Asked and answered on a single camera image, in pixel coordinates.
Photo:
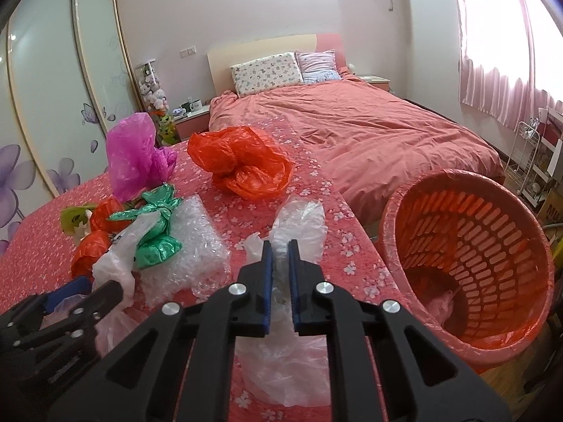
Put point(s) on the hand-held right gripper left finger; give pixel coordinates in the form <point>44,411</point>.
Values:
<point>267,290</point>

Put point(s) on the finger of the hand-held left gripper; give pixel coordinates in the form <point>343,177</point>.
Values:
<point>66,294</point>
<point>107,296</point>

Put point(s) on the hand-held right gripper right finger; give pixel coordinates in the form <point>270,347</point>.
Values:
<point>295,290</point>

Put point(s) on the white plastic bag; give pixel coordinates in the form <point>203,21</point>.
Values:
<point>114,263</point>

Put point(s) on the clear plastic bag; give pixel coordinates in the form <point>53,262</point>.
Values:
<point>303,224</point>

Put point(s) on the light green plastic bag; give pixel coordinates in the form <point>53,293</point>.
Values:
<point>72,220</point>

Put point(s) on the bubble wrap sheet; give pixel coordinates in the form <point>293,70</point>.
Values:
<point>193,237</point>

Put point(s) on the orange plastic laundry basket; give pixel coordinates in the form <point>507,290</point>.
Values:
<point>462,237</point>

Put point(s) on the small orange plastic bag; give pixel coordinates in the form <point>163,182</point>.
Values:
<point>88,250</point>
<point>107,215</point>

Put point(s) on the shiny green foil bag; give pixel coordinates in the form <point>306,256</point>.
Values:
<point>154,246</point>

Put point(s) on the red floral bedspread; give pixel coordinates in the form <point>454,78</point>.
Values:
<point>308,176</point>

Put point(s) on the large red plastic bag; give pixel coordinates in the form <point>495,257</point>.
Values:
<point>246,162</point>

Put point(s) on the magenta plastic bag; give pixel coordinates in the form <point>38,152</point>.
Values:
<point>129,154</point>

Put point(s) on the pink plastic bag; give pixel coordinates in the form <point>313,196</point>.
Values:
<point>440,307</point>

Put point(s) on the bed with pink duvet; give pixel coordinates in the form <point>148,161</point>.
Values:
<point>352,132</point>

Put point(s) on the green plush toy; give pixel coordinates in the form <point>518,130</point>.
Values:
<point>165,127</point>

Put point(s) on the pink and white nightstand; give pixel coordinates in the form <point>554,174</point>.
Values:
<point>376,82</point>
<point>191,123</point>

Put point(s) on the floral sliding door wardrobe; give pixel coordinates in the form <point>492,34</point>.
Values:
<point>52,96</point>

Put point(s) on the white patterned pillow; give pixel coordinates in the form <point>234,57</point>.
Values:
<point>266,74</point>

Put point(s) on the clear tube of plush toys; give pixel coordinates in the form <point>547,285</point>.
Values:
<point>151,85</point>

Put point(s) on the pink striped pillow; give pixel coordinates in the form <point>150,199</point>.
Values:
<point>317,66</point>

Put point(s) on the beige and pink headboard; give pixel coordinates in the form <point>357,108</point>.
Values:
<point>259,46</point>

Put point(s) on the cardboard box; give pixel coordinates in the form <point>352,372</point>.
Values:
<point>555,206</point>

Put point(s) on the white desk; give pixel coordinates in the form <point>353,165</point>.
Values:
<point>552,140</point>

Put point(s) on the pink curtain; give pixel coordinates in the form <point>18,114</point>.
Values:
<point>497,44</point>

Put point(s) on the wall power outlet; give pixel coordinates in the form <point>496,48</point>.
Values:
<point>187,52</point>

